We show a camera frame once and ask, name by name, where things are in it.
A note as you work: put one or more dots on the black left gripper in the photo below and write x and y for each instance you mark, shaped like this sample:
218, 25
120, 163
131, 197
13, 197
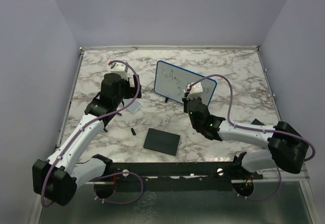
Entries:
132, 91

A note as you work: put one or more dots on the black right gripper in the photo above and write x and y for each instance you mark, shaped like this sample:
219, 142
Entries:
185, 104

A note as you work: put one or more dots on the black marker cap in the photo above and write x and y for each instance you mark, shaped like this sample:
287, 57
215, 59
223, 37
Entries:
133, 132

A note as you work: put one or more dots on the blue-framed whiteboard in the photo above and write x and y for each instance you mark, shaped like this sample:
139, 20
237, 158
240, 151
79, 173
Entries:
171, 80

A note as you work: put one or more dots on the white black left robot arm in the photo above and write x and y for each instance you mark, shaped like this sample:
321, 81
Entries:
57, 178

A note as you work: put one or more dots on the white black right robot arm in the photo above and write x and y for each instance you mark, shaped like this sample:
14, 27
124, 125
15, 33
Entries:
281, 145

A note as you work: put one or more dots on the small white-framed grey tablet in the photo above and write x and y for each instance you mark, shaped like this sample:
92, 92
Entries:
134, 106

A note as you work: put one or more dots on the black rectangular eraser pad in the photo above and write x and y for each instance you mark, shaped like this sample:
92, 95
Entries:
163, 142

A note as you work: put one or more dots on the black flat pad right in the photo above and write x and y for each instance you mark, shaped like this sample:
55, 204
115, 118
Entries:
257, 122

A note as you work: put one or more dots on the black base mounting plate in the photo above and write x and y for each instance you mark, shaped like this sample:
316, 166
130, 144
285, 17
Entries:
186, 176

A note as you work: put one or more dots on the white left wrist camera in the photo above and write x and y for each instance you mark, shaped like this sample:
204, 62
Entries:
117, 67

